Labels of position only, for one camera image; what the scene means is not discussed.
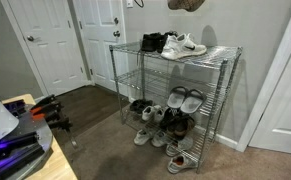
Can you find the white Nike sneaker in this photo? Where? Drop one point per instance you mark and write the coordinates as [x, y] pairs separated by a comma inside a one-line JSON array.
[[187, 47]]

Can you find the grey sneaker orange insole rack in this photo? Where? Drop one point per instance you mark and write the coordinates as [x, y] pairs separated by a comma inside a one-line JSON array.
[[177, 146]]

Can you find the dark grey shoe pair member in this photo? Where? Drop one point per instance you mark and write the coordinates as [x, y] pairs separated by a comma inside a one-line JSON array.
[[137, 106]]

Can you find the white sneaker blue insole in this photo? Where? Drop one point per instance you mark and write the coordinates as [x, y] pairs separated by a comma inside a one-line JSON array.
[[149, 111]]

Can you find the white sneaker bottom shelf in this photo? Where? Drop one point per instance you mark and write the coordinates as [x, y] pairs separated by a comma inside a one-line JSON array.
[[159, 114]]

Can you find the black striped sneaker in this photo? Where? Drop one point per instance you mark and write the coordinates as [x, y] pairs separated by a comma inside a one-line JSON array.
[[168, 119]]

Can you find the white grey sneaker floor left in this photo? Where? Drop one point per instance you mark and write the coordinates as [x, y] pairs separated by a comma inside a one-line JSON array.
[[142, 137]]

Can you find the white grey sneaker floor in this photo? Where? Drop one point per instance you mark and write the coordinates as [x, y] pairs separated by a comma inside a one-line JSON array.
[[160, 139], [142, 137]]

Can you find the black shoe left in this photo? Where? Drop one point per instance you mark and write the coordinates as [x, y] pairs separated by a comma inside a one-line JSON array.
[[150, 41]]

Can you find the black shoe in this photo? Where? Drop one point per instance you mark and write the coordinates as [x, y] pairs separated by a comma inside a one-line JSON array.
[[163, 39], [150, 41]]

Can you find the dark brown shoe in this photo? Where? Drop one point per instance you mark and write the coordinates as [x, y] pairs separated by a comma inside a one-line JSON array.
[[180, 126]]

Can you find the right grey black slide sandal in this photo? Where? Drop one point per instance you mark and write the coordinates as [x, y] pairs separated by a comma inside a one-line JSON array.
[[194, 99]]

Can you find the white grey sneaker floor right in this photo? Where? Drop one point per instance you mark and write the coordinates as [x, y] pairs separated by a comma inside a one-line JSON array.
[[160, 139]]

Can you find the black shoe right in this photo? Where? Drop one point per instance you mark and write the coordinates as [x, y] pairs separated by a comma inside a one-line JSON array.
[[163, 39]]

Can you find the grey sneaker orange insole floor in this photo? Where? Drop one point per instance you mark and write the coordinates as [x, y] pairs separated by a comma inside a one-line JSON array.
[[179, 163]]

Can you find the white panel door middle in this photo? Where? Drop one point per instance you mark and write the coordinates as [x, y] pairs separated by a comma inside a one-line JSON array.
[[101, 25]]

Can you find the white panel door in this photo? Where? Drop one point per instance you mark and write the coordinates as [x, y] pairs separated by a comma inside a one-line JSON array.
[[101, 25], [55, 50]]

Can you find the brown patterned cushion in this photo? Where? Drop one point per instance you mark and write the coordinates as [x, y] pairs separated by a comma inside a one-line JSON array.
[[188, 5]]

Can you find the black orange clamp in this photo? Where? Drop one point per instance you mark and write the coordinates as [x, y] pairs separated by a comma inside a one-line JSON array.
[[48, 108]]

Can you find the white panel door left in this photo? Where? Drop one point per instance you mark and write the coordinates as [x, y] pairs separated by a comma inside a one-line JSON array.
[[55, 50]]

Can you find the wooden table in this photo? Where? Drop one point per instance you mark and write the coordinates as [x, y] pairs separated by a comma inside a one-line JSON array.
[[54, 167]]

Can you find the round door knob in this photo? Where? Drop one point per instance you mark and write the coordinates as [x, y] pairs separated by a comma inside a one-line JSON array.
[[30, 38]]

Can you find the white door right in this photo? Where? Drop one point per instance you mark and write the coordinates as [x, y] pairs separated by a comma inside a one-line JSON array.
[[269, 124]]

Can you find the chrome wire shoe rack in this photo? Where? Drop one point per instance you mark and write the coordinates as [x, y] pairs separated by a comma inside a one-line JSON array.
[[152, 77]]

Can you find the round metal robot base plate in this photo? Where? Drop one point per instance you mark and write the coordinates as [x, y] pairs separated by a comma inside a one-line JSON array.
[[25, 147]]

